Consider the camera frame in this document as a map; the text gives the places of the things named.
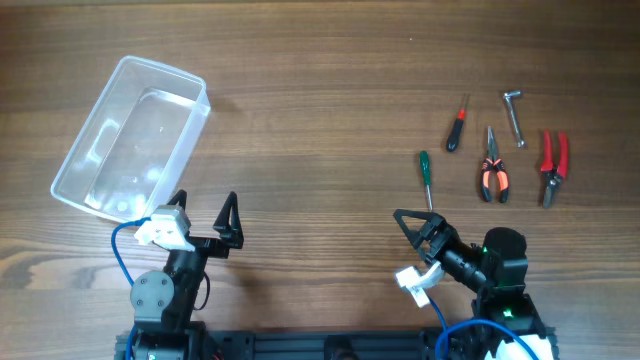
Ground green handled screwdriver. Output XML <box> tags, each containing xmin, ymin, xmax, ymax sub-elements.
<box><xmin>419</xmin><ymin>151</ymin><xmax>433</xmax><ymax>211</ymax></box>

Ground clear plastic container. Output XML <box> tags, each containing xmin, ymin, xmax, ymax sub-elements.
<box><xmin>50</xmin><ymin>56</ymin><xmax>212</xmax><ymax>222</ymax></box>

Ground black red-collar screwdriver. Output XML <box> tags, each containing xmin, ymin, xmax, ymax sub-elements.
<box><xmin>445</xmin><ymin>94</ymin><xmax>470</xmax><ymax>152</ymax></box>

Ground silver L-shaped socket wrench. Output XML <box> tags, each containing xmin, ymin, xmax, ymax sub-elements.
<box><xmin>503</xmin><ymin>90</ymin><xmax>526</xmax><ymax>148</ymax></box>

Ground orange black needle-nose pliers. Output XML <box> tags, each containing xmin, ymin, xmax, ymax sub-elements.
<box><xmin>480</xmin><ymin>126</ymin><xmax>510</xmax><ymax>203</ymax></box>

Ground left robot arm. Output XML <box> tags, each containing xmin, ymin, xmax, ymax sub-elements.
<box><xmin>111</xmin><ymin>190</ymin><xmax>244</xmax><ymax>360</ymax></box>

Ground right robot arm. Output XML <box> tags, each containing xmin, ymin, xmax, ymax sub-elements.
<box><xmin>394</xmin><ymin>209</ymin><xmax>559</xmax><ymax>360</ymax></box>

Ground blue left cable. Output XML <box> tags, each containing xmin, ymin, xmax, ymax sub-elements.
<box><xmin>110</xmin><ymin>216</ymin><xmax>151</xmax><ymax>360</ymax></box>

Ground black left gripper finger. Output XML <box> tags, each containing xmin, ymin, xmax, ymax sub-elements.
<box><xmin>212</xmin><ymin>191</ymin><xmax>244</xmax><ymax>240</ymax></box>
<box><xmin>167</xmin><ymin>189</ymin><xmax>187</xmax><ymax>210</ymax></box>

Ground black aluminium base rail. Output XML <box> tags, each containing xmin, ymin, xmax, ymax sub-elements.
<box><xmin>113</xmin><ymin>327</ymin><xmax>557</xmax><ymax>360</ymax></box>

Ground red handled cutters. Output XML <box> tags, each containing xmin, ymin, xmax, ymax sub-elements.
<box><xmin>540</xmin><ymin>129</ymin><xmax>569</xmax><ymax>209</ymax></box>

